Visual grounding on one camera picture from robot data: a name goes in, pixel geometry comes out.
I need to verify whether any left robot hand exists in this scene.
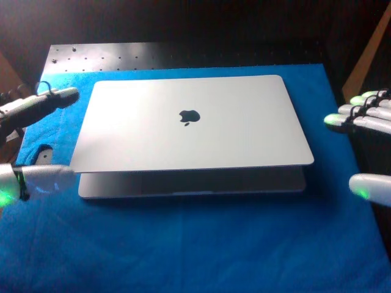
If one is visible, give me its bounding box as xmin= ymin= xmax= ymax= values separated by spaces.
xmin=0 ymin=81 xmax=81 ymax=210

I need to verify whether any blue cloth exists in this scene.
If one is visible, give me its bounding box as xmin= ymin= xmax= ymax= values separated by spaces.
xmin=0 ymin=63 xmax=391 ymax=293

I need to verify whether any wooden plank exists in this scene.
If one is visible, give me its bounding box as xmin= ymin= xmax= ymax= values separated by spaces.
xmin=341 ymin=0 xmax=391 ymax=103

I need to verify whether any silver laptop with apple logo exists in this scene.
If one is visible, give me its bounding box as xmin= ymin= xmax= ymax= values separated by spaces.
xmin=69 ymin=74 xmax=315 ymax=201

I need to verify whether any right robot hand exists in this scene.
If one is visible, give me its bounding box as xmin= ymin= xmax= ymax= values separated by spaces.
xmin=323 ymin=87 xmax=391 ymax=209

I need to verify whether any black perforated board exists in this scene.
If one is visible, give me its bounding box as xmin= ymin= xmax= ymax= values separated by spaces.
xmin=38 ymin=42 xmax=332 ymax=74

